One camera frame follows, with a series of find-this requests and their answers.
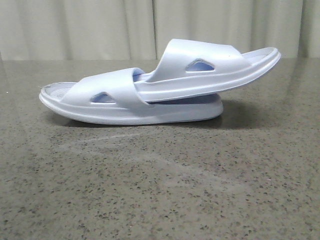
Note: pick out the light blue slipper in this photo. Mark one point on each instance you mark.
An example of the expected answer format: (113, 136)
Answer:
(112, 99)
(190, 68)

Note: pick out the grey-white curtain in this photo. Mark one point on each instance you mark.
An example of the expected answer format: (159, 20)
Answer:
(141, 29)

